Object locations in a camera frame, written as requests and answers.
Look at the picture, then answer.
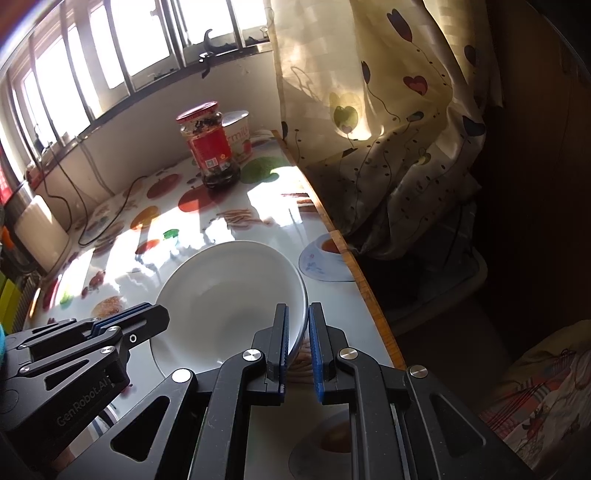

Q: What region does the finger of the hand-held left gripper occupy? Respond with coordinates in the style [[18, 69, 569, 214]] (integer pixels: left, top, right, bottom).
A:
[[4, 302, 155, 352], [18, 305, 171, 377]]

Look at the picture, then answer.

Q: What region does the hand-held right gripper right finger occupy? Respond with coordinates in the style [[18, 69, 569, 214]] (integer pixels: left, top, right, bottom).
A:
[[308, 302, 539, 480]]

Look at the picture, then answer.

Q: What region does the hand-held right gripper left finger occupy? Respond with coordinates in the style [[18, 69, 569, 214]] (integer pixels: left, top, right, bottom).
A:
[[58, 303, 291, 480]]

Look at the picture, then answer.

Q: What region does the white bowl with blue stripes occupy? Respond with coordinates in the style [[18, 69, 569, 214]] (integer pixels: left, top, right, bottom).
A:
[[150, 240, 309, 377]]

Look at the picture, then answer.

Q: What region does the grey ribbed basket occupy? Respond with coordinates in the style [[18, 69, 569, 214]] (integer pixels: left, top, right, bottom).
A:
[[18, 272, 43, 324]]

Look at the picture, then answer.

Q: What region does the yellow-green box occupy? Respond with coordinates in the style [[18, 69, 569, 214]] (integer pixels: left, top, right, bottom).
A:
[[0, 272, 21, 334]]

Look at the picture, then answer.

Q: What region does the white and black electric kettle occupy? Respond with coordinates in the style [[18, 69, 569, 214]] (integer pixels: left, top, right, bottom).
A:
[[11, 182, 72, 273]]

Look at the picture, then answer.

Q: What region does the translucent plastic storage box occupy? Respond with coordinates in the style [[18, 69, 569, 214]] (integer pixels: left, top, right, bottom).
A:
[[383, 203, 489, 334]]

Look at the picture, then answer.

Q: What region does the glass jar with red label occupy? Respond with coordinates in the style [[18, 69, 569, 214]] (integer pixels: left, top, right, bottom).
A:
[[175, 100, 242, 190]]

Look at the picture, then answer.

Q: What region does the white plastic tub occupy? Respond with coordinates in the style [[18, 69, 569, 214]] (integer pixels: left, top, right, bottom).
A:
[[221, 109, 254, 163]]

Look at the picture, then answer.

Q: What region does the printed blanket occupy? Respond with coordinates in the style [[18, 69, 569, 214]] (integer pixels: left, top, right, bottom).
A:
[[480, 323, 591, 467]]

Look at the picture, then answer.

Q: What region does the patterned cream curtain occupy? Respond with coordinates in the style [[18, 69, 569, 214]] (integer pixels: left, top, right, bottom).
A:
[[270, 0, 504, 259]]

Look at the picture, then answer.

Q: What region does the window with metal bars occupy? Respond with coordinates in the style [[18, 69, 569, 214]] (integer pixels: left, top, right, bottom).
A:
[[0, 0, 278, 153]]

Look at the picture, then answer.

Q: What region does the black power cable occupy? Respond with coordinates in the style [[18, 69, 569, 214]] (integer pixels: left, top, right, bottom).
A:
[[34, 124, 151, 247]]

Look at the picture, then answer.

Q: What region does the grey cable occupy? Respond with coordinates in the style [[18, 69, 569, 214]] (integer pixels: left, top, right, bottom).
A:
[[81, 136, 117, 195]]

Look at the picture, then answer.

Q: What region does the black window handle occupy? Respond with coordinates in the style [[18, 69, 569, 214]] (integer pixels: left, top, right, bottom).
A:
[[198, 28, 217, 77]]

